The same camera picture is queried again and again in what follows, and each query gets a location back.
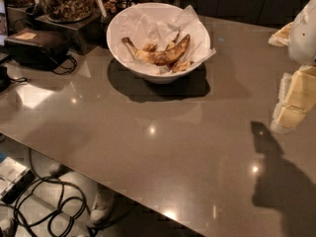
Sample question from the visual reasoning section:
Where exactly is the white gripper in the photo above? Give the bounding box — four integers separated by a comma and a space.
269, 0, 316, 134

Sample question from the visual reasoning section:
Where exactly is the banana peel scrap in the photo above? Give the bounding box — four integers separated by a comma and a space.
171, 61, 193, 73

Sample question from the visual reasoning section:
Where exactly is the white paper bowl liner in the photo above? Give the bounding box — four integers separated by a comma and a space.
116, 4, 217, 76

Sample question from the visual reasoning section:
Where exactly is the white ceramic bowl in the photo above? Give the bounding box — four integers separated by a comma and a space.
106, 2, 212, 85

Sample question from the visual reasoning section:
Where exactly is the dark metal stand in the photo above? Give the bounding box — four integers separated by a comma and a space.
36, 11, 106, 55

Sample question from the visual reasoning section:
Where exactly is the white shoe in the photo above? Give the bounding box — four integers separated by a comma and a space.
90, 185, 115, 225

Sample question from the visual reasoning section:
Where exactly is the glass jar of nuts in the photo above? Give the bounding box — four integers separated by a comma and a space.
39, 0, 94, 23

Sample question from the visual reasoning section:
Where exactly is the black box device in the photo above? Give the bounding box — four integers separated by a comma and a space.
4, 28, 70, 71

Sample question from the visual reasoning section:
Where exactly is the white floor box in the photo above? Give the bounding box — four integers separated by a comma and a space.
0, 155, 36, 204

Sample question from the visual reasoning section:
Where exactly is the black cable on table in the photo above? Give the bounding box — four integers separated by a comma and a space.
48, 54, 79, 76

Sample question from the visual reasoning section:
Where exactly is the black floor cable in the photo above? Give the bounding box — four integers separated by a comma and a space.
0, 148, 100, 237

